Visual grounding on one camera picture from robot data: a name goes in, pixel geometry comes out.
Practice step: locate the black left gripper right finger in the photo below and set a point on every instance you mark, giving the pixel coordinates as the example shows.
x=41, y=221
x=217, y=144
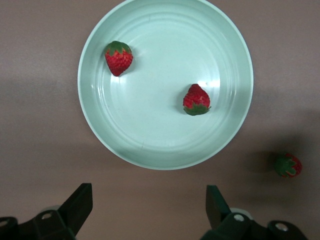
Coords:
x=216, y=210

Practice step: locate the pale green round plate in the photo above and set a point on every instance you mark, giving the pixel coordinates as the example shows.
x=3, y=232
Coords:
x=155, y=125

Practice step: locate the red strawberry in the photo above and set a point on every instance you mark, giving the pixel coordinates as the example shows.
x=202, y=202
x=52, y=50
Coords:
x=118, y=58
x=196, y=100
x=287, y=165

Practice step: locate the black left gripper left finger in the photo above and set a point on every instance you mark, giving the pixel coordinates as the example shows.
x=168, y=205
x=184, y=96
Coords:
x=72, y=212

